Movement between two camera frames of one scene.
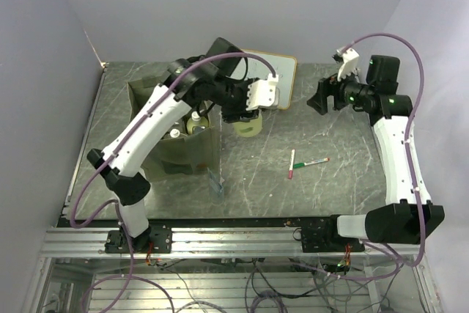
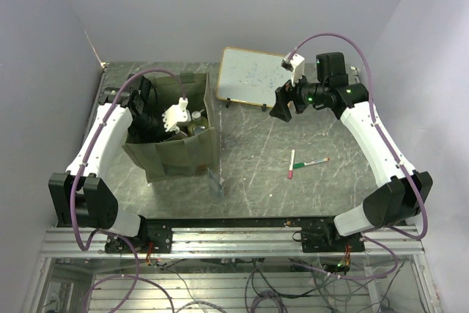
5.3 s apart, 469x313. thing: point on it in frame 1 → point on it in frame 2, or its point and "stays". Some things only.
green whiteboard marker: (300, 164) stays
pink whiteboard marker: (292, 165) stays
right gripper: (327, 86) → (283, 94)
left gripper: (240, 113) → (158, 136)
